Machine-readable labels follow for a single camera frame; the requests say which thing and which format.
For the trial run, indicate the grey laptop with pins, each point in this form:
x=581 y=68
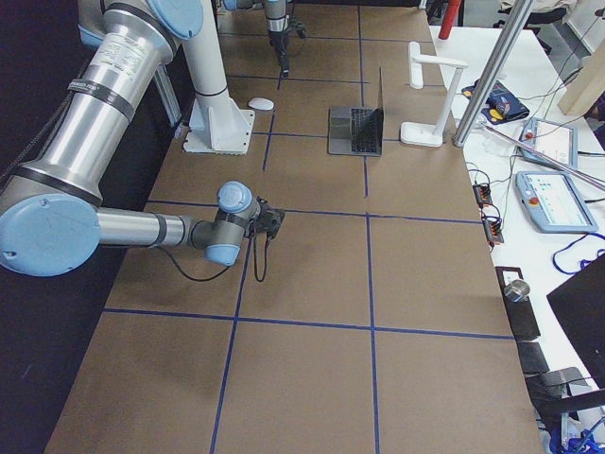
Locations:
x=357 y=131

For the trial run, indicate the aluminium frame post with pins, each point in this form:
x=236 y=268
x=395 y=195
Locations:
x=508 y=36

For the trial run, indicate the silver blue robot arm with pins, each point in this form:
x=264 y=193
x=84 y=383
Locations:
x=52 y=218
x=279 y=26

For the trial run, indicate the lower teach pendant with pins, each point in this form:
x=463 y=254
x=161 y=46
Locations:
x=553 y=203

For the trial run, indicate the black orange connector block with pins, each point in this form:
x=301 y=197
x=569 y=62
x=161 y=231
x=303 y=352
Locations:
x=482 y=192
x=492 y=226

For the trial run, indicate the upper teach pendant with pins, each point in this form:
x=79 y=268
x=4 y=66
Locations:
x=556 y=141

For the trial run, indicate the teach pendant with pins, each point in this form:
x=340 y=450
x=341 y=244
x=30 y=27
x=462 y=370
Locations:
x=553 y=203
x=556 y=141

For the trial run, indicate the silver metal cylinder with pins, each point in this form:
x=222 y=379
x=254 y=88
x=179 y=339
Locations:
x=516 y=290

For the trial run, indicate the white computer mouse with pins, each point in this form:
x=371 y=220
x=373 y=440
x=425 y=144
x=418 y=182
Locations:
x=261 y=104

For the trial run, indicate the red cylinder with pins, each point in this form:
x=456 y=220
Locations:
x=449 y=18

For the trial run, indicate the colourful pouch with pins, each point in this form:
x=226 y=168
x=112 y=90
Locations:
x=502 y=106

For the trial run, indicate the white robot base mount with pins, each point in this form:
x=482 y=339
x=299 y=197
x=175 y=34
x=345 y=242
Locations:
x=216 y=124

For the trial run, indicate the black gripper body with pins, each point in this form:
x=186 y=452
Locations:
x=271 y=220
x=279 y=39

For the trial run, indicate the black monitor corner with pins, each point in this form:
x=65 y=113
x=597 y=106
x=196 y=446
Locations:
x=578 y=305

